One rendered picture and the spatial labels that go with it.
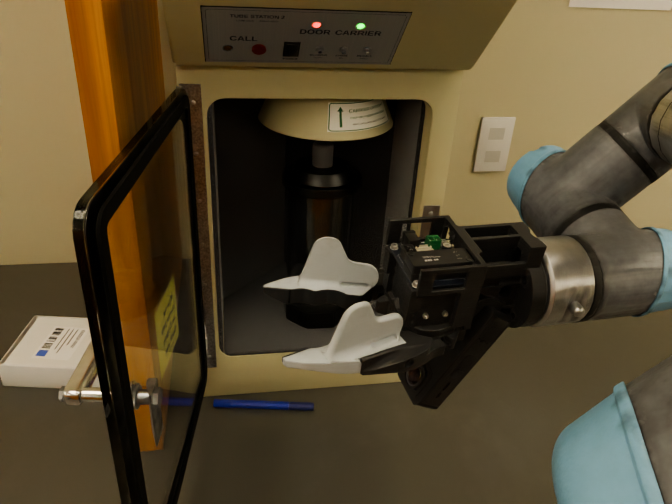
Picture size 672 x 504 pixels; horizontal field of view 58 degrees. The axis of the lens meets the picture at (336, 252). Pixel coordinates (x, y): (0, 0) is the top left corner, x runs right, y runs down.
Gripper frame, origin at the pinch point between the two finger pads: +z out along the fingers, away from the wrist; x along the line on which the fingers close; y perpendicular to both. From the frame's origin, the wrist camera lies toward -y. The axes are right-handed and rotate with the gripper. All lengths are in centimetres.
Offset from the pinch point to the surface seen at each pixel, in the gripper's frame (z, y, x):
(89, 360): 15.5, -7.6, -6.9
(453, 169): -49, -22, -66
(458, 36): -21.1, 16.2, -22.0
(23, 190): 33, -27, -74
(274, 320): -6.3, -29.0, -33.3
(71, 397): 16.6, -7.6, -2.9
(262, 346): -3.5, -28.5, -27.6
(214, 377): 3.3, -32.7, -26.8
